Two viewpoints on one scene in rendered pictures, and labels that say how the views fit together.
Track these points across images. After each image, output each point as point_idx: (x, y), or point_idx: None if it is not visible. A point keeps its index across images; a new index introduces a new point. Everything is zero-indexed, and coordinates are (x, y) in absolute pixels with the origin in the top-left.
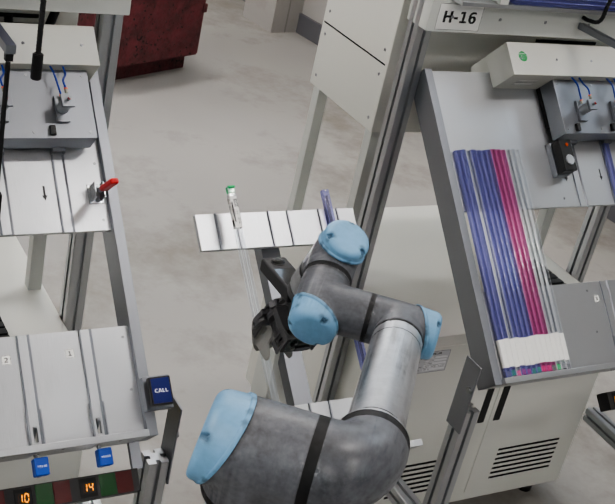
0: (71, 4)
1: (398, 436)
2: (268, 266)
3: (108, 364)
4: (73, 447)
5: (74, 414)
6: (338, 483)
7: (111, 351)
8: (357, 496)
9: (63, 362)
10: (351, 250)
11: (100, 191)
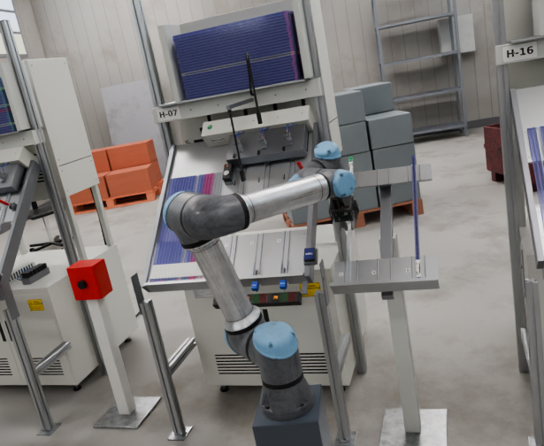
0: (294, 96)
1: (233, 200)
2: None
3: (294, 245)
4: (269, 278)
5: (274, 265)
6: (188, 215)
7: (297, 240)
8: (198, 222)
9: (275, 244)
10: (322, 151)
11: None
